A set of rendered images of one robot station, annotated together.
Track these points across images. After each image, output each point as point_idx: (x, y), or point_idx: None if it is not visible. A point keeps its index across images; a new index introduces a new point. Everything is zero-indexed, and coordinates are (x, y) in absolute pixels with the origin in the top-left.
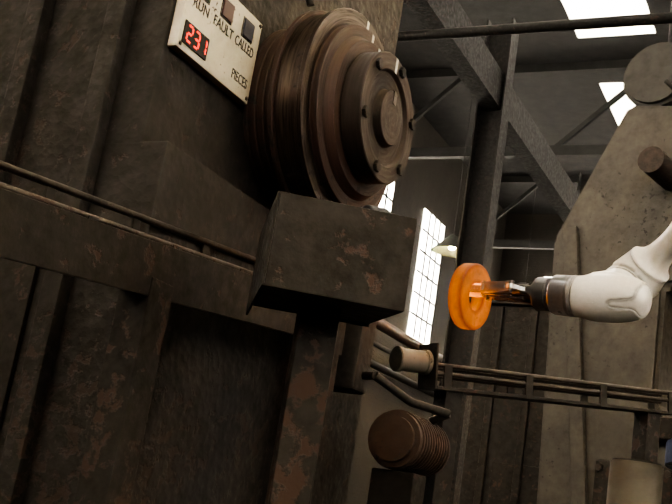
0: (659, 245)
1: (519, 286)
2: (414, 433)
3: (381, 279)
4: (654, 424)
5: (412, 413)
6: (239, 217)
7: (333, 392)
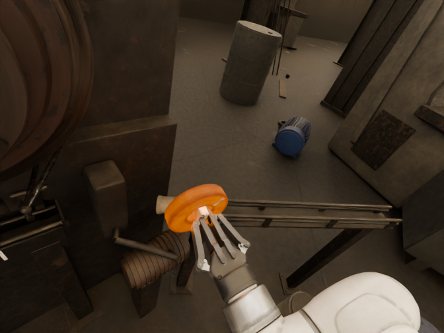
0: None
1: (208, 271)
2: (134, 283)
3: None
4: (367, 230)
5: (143, 263)
6: None
7: (127, 201)
